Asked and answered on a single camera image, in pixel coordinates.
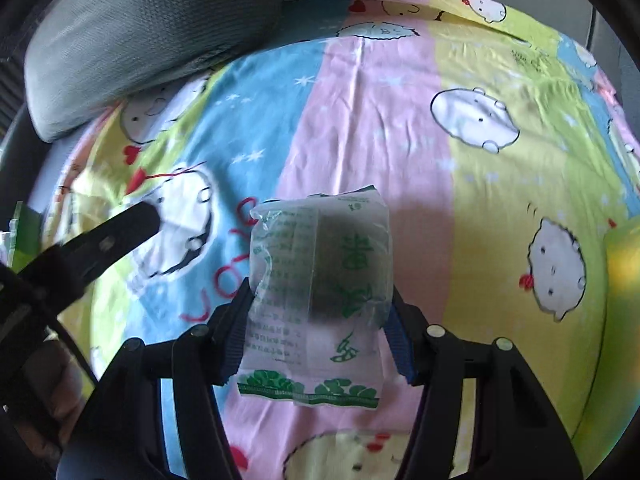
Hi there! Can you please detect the dark striped curtain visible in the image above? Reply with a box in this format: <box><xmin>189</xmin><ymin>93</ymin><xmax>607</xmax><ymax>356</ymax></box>
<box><xmin>0</xmin><ymin>55</ymin><xmax>31</xmax><ymax>126</ymax></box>

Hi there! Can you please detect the person's left hand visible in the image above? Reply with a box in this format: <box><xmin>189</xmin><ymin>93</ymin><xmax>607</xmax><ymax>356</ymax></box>
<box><xmin>27</xmin><ymin>337</ymin><xmax>98</xmax><ymax>463</ymax></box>

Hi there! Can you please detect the grey bed frame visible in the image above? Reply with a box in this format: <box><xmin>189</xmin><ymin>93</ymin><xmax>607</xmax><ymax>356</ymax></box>
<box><xmin>0</xmin><ymin>105</ymin><xmax>46</xmax><ymax>221</ymax></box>

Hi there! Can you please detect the grey mesh pillow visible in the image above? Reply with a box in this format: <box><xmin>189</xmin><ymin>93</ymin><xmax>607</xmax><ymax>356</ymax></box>
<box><xmin>22</xmin><ymin>0</ymin><xmax>283</xmax><ymax>143</ymax></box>

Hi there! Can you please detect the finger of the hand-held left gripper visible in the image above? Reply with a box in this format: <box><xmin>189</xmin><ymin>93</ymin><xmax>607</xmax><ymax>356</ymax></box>
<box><xmin>15</xmin><ymin>201</ymin><xmax>162</xmax><ymax>313</ymax></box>

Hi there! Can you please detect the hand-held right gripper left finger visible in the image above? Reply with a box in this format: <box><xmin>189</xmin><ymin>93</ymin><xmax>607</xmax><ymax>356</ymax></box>
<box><xmin>57</xmin><ymin>277</ymin><xmax>256</xmax><ymax>480</ymax></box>

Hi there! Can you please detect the green box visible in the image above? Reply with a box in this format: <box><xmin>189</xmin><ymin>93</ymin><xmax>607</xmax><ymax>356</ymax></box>
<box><xmin>0</xmin><ymin>201</ymin><xmax>46</xmax><ymax>271</ymax></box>

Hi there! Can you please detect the cartoon printed bed sheet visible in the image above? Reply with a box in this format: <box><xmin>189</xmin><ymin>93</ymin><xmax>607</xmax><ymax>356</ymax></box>
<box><xmin>30</xmin><ymin>0</ymin><xmax>640</xmax><ymax>480</ymax></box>

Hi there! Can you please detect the yellow green sponge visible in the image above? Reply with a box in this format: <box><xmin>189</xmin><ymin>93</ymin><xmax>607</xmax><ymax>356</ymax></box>
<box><xmin>602</xmin><ymin>225</ymin><xmax>640</xmax><ymax>411</ymax></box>

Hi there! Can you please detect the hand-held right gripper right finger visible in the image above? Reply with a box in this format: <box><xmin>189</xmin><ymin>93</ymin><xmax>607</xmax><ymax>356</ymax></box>
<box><xmin>382</xmin><ymin>285</ymin><xmax>586</xmax><ymax>480</ymax></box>

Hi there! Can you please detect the clear green-printed plastic packet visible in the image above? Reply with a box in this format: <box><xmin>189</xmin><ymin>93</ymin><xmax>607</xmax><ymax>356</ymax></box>
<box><xmin>235</xmin><ymin>185</ymin><xmax>393</xmax><ymax>409</ymax></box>

